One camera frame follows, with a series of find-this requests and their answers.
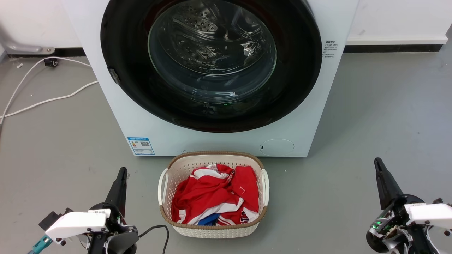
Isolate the white front-load washing machine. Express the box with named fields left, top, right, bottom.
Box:
left=62, top=0, right=360, bottom=157

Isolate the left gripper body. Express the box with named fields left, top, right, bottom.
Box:
left=79, top=202, right=140, bottom=254

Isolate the blue energy label sticker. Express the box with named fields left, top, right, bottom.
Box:
left=127, top=137, right=155, bottom=156

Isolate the red and white garment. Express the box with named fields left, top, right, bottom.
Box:
left=171, top=163, right=260, bottom=226

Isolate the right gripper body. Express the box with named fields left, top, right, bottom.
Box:
left=366, top=194, right=440, bottom=254

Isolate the white woven laundry basket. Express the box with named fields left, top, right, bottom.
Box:
left=158, top=151, right=270, bottom=239

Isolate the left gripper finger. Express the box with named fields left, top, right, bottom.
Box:
left=105, top=167, right=128, bottom=216

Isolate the round white filter cover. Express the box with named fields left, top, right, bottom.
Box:
left=260, top=138, right=295, bottom=156

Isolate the grey metal floor bracket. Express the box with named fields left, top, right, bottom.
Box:
left=0, top=26, right=55, bottom=55

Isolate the blue cloth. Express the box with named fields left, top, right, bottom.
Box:
left=197, top=213, right=220, bottom=226

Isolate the small printed text label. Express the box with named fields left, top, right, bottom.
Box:
left=323, top=41, right=339, bottom=59

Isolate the round black glass washer door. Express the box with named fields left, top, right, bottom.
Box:
left=100, top=0, right=322, bottom=133

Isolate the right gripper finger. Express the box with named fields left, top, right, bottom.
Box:
left=374, top=157, right=405, bottom=211

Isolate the white power cable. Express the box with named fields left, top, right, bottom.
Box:
left=0, top=80, right=99, bottom=119
left=0, top=56, right=92, bottom=124

